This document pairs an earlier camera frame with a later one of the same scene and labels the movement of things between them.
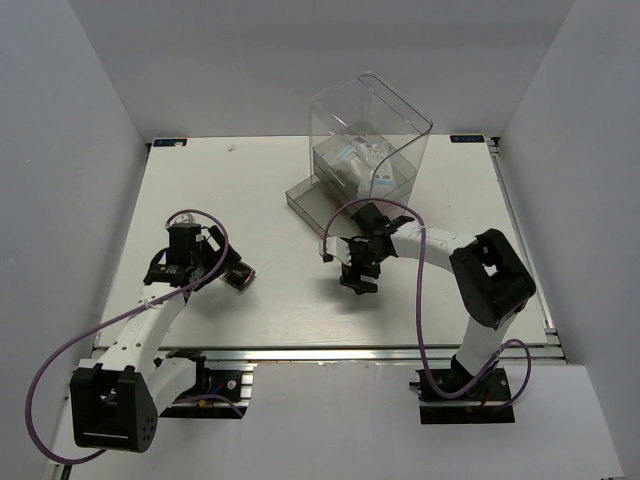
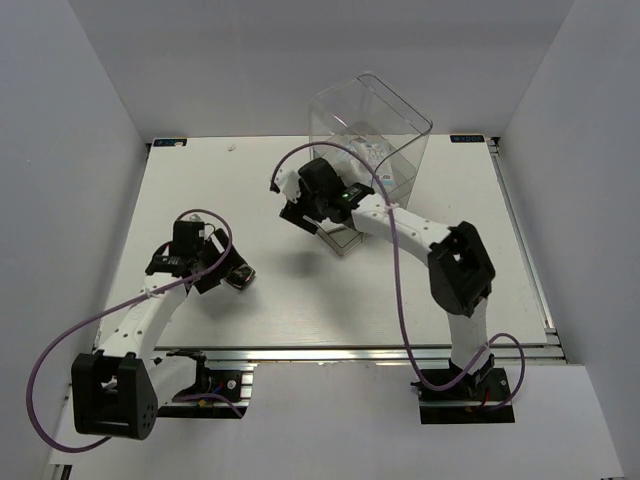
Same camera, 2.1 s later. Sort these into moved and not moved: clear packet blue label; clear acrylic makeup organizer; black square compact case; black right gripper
Moved: black right gripper
Not moved: black square compact case; clear packet blue label; clear acrylic makeup organizer
